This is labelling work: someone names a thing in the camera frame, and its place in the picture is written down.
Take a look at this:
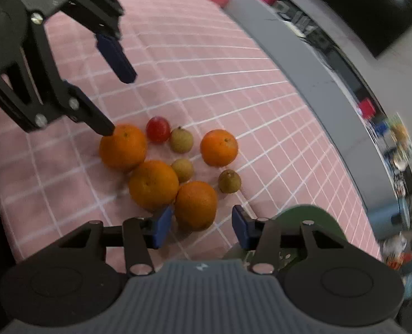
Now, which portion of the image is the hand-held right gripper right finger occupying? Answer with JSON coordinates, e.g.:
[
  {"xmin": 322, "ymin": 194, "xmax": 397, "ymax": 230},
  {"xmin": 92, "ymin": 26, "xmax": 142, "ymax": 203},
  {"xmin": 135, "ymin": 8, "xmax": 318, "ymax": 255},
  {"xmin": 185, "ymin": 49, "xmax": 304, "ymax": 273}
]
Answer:
[{"xmin": 231, "ymin": 205, "xmax": 347, "ymax": 275}]

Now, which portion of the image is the pink checked tablecloth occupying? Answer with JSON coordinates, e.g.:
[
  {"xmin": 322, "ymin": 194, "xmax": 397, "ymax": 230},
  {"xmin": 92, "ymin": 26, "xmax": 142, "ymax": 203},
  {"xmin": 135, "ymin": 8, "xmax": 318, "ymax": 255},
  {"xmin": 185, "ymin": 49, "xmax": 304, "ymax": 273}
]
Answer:
[{"xmin": 0, "ymin": 0, "xmax": 384, "ymax": 265}]

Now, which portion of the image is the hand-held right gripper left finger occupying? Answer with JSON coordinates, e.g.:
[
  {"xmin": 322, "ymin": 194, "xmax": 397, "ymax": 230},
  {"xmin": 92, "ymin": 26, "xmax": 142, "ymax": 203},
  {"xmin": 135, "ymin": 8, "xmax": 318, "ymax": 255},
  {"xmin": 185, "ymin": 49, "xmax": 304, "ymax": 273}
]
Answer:
[{"xmin": 56, "ymin": 205, "xmax": 174, "ymax": 276}]

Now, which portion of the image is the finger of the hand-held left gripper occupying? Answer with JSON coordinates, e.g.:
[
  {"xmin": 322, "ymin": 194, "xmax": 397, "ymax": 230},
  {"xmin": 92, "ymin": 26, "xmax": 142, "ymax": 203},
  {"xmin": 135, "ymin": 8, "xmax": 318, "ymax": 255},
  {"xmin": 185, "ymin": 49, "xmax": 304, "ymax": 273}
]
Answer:
[
  {"xmin": 0, "ymin": 10, "xmax": 115, "ymax": 136},
  {"xmin": 28, "ymin": 0, "xmax": 137, "ymax": 84}
]

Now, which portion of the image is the red box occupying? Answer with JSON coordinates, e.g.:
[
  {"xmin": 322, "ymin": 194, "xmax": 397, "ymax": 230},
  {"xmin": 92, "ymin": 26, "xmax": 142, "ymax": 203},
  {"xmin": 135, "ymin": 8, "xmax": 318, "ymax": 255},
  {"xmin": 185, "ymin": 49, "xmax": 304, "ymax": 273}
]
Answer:
[{"xmin": 358, "ymin": 98, "xmax": 376, "ymax": 118}]

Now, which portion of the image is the grey television cabinet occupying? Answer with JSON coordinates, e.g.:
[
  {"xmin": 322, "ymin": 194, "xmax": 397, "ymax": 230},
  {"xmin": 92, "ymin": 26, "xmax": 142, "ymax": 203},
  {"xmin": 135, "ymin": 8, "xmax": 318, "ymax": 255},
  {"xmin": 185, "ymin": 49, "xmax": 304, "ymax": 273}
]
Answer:
[{"xmin": 223, "ymin": 0, "xmax": 403, "ymax": 213}]

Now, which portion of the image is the small brown round fruit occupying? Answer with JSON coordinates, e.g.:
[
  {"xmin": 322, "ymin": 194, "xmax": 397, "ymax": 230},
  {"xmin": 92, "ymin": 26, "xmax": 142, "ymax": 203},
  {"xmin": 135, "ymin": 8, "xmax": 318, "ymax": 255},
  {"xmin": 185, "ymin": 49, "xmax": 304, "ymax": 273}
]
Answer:
[
  {"xmin": 169, "ymin": 127, "xmax": 194, "ymax": 154},
  {"xmin": 218, "ymin": 169, "xmax": 242, "ymax": 193},
  {"xmin": 171, "ymin": 158, "xmax": 194, "ymax": 183}
]

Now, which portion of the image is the black television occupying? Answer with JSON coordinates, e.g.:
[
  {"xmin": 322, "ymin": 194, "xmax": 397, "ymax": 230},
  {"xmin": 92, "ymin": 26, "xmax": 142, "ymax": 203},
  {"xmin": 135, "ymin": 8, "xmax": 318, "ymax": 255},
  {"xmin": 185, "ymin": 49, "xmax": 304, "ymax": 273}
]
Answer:
[{"xmin": 286, "ymin": 0, "xmax": 412, "ymax": 58}]

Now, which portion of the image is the red cherry tomato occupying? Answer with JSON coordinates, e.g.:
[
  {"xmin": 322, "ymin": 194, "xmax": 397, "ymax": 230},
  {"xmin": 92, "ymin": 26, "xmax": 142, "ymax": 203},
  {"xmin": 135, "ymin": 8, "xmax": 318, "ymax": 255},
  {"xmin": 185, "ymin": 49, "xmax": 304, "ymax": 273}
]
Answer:
[{"xmin": 146, "ymin": 116, "xmax": 172, "ymax": 144}]

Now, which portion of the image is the green bowl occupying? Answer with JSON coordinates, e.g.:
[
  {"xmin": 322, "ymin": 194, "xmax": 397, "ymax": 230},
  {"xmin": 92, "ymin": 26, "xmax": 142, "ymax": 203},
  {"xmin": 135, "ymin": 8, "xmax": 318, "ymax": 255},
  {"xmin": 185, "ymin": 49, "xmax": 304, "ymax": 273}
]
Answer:
[{"xmin": 223, "ymin": 205, "xmax": 347, "ymax": 272}]

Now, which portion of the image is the orange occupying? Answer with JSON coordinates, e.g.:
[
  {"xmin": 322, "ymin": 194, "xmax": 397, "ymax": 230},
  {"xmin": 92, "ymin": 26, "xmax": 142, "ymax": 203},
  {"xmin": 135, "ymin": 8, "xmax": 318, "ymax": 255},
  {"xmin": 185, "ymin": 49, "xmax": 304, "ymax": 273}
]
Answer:
[
  {"xmin": 200, "ymin": 129, "xmax": 238, "ymax": 168},
  {"xmin": 174, "ymin": 181, "xmax": 218, "ymax": 232},
  {"xmin": 99, "ymin": 124, "xmax": 148, "ymax": 172},
  {"xmin": 128, "ymin": 160, "xmax": 179, "ymax": 211}
]

